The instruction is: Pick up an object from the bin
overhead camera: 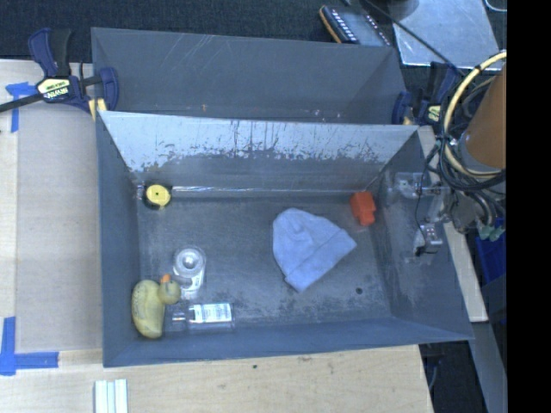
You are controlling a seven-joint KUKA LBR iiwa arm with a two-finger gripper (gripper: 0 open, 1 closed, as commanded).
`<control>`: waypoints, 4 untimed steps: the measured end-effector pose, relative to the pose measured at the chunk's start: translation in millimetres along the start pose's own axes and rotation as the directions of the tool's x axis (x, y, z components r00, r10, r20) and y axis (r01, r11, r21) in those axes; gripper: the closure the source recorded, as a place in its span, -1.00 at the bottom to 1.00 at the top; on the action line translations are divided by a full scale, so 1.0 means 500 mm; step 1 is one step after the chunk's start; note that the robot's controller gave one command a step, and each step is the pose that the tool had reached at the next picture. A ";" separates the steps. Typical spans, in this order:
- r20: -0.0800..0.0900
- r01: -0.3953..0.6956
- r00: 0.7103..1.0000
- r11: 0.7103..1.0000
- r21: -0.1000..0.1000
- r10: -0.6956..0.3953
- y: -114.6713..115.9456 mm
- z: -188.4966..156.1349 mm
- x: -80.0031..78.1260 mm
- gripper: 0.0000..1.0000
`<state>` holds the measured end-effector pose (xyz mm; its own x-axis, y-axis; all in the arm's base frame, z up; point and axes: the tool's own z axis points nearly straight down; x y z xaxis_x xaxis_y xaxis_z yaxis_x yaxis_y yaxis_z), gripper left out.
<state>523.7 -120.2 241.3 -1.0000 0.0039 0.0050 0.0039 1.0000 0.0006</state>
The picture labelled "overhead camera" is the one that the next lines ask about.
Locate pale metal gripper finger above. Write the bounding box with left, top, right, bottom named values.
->
left=386, top=171, right=431, bottom=200
left=413, top=223, right=444, bottom=257

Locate orange plastic block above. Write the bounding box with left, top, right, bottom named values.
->
left=349, top=190, right=378, bottom=227

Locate light blue knit cap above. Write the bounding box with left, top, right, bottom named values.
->
left=271, top=206, right=358, bottom=293

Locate grey metal bin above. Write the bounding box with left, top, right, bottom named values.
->
left=90, top=27, right=475, bottom=368

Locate clear glass jar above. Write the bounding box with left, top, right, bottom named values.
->
left=171, top=246, right=207, bottom=301

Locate clear plastic bottle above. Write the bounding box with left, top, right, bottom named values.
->
left=170, top=301, right=236, bottom=333

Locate yellow and black tape measure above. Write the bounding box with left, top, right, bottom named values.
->
left=141, top=182, right=174, bottom=211

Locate yellow rubber duck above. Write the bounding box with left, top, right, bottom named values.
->
left=130, top=274, right=183, bottom=340

